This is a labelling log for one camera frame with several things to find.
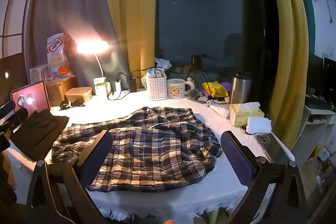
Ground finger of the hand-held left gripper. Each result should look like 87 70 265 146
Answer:
4 108 29 139
0 101 16 116

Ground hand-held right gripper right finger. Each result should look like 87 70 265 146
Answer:
220 131 307 224

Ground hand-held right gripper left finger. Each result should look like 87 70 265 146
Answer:
26 130 114 224

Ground plaid pants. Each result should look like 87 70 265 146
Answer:
51 106 223 192

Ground open laptop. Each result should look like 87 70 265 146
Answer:
10 81 51 119

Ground black folded cloth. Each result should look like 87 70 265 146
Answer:
10 109 70 161

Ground smartphone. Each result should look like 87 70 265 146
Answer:
256 133 289 161

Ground white folded tissue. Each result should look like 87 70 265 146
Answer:
246 116 272 134

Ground yellow tissue box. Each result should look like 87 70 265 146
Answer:
229 102 265 127

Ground small colourful box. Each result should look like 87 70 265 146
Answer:
30 64 49 84

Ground cardboard box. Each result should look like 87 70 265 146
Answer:
46 77 78 107

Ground brown lidded bowl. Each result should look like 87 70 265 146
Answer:
65 86 93 104

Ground steel thermos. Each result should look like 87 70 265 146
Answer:
229 72 252 105

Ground white power strip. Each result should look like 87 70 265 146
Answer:
109 90 130 100

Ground milk carton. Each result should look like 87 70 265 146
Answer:
95 78 106 95

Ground yellow printed bag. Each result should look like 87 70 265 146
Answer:
202 81 228 98

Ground colourful snack bag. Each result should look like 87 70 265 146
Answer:
47 32 71 75

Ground white shelf desk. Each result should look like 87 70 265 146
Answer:
291 105 336 161

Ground white plastic basket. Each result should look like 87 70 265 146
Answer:
146 69 168 101

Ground white desk lamp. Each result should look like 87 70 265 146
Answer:
77 40 112 97

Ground pale blue packet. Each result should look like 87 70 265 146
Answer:
147 69 166 78

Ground dark bottle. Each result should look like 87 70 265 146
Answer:
191 55 202 72

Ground crumpled white paper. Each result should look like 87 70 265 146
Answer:
155 57 172 69

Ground black monitor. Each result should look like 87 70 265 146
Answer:
307 52 324 94
323 57 336 98

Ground yellow curtain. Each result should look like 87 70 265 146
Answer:
101 0 158 89
261 0 310 146

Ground dark glass window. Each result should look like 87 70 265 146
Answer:
155 0 265 75

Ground bundled black cable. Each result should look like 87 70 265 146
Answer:
60 98 86 110

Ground white charger black cable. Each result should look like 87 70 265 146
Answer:
116 72 130 84

